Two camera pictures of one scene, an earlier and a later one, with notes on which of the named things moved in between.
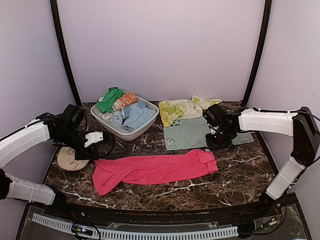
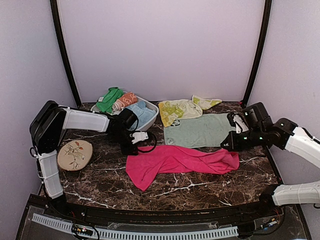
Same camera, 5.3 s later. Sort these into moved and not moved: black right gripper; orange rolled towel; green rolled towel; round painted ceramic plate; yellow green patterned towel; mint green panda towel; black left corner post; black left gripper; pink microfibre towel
Moved: black right gripper; black left gripper; pink microfibre towel
Not moved: black left corner post; green rolled towel; orange rolled towel; mint green panda towel; round painted ceramic plate; yellow green patterned towel
